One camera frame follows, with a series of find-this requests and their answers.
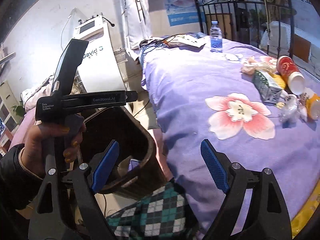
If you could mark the blue wall poster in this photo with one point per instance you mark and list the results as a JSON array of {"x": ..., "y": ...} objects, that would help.
[{"x": 181, "y": 12}]

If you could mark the green white drink carton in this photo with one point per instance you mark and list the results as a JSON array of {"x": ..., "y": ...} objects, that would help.
[{"x": 268, "y": 89}]

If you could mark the yellow snack packet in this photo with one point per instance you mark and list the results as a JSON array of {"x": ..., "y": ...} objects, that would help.
[{"x": 306, "y": 212}]

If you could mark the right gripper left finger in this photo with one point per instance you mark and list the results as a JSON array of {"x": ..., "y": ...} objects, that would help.
[{"x": 88, "y": 179}]

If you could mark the white wicker sofa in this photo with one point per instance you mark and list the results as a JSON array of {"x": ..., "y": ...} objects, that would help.
[{"x": 278, "y": 41}]

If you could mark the clear plastic water bottle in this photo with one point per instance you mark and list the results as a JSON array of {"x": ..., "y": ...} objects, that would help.
[{"x": 215, "y": 37}]

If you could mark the white David B machine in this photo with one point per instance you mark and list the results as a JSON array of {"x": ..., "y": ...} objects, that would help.
[{"x": 99, "y": 70}]

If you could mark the dark brown trash bin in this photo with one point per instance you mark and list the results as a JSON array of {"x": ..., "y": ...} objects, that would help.
[{"x": 136, "y": 172}]

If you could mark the person left hand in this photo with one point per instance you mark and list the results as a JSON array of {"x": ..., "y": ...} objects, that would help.
[{"x": 39, "y": 144}]

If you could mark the red paper cup tube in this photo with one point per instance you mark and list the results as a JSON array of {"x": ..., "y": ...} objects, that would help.
[{"x": 291, "y": 75}]

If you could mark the black iron bed frame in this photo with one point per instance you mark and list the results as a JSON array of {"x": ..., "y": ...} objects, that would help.
[{"x": 265, "y": 24}]

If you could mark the orange juice plastic bottle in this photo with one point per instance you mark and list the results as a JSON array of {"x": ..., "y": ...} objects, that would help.
[{"x": 311, "y": 101}]

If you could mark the white printed packet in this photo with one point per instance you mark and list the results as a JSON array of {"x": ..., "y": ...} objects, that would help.
[{"x": 184, "y": 40}]

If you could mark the red white plastic bag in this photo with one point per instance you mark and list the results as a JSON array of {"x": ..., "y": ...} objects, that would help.
[{"x": 263, "y": 63}]

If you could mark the yellow foam fruit net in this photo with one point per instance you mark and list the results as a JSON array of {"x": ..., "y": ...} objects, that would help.
[{"x": 278, "y": 80}]

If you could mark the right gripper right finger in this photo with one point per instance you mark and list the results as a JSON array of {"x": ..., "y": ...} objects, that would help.
[{"x": 233, "y": 180}]

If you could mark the purple floral bed sheet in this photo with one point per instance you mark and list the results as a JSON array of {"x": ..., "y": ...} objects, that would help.
[{"x": 198, "y": 94}]

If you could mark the black jacket left forearm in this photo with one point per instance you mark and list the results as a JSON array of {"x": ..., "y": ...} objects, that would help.
[{"x": 19, "y": 186}]

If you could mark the clear crumpled plastic wrapper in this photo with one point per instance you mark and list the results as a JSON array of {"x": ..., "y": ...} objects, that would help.
[{"x": 293, "y": 110}]

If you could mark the green argyle patterned trousers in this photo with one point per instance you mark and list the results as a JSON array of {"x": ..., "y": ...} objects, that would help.
[{"x": 165, "y": 214}]

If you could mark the brown sofa cushion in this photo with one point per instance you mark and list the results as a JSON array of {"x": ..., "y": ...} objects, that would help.
[{"x": 301, "y": 48}]

